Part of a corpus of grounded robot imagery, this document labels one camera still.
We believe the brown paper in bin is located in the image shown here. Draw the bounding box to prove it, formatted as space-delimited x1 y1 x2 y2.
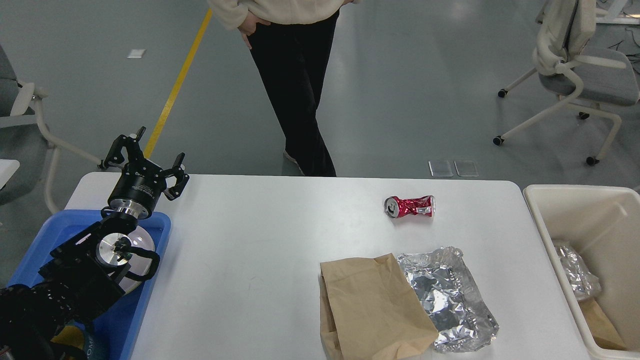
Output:
578 298 627 351

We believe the blue plastic tray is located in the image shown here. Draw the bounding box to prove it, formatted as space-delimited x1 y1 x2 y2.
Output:
7 209 171 360

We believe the person in black trousers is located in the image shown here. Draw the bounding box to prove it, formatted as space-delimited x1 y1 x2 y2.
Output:
208 0 347 177

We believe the grey chair at left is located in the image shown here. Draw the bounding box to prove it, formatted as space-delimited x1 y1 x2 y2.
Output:
0 48 104 214

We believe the white plastic bin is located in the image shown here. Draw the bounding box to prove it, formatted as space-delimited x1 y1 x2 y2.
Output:
523 184 640 360

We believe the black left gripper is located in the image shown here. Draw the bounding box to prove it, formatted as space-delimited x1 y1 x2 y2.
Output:
99 126 190 220

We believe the crumpled aluminium foil tray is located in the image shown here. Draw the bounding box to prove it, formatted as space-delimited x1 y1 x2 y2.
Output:
397 246 499 353

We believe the brown paper bag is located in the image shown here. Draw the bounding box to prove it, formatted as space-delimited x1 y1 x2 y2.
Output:
319 253 438 360

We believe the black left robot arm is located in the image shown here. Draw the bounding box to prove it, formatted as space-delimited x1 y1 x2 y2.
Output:
1 127 190 360

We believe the crumpled foil in bin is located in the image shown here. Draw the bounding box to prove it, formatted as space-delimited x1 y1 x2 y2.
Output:
554 242 602 302

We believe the white grey office chair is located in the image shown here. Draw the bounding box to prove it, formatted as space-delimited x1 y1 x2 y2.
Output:
493 0 639 166

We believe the crushed red can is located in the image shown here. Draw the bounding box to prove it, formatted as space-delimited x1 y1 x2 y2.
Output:
382 194 435 219

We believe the pink plate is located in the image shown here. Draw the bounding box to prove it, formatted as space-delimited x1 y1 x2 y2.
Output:
119 225 156 294

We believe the white table at left edge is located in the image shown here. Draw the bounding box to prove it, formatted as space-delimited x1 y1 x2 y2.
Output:
0 158 20 190

